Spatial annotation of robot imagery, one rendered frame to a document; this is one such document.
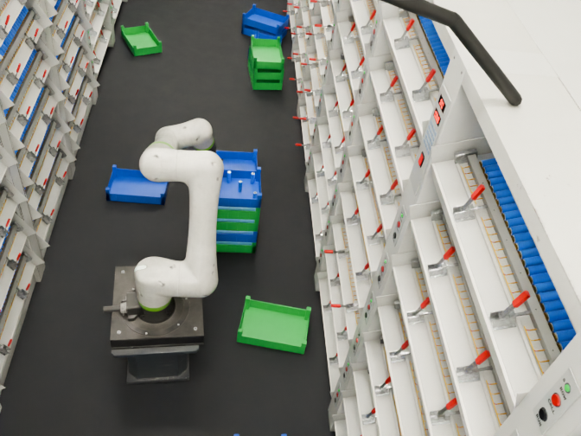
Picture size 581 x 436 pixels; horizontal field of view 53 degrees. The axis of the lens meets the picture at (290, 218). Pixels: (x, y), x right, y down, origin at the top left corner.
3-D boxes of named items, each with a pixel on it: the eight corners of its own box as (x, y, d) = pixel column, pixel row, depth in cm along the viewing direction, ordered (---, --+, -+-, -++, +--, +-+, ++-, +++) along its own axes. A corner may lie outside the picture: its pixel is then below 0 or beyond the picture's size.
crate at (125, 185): (106, 201, 309) (105, 189, 304) (114, 175, 324) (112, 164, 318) (164, 205, 312) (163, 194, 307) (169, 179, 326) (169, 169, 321)
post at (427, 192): (329, 431, 235) (466, 69, 119) (328, 409, 242) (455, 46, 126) (379, 431, 237) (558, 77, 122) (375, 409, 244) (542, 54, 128)
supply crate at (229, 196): (194, 205, 270) (194, 192, 264) (197, 176, 284) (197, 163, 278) (260, 208, 274) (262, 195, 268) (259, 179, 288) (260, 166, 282)
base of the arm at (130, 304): (104, 328, 216) (102, 318, 211) (105, 294, 226) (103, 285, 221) (176, 322, 222) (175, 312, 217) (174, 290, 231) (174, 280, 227)
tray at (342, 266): (351, 354, 212) (347, 339, 205) (333, 231, 254) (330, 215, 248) (406, 345, 210) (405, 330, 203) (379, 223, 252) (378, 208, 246)
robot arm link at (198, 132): (212, 132, 236) (207, 110, 241) (181, 140, 236) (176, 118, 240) (218, 150, 249) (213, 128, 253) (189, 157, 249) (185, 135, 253)
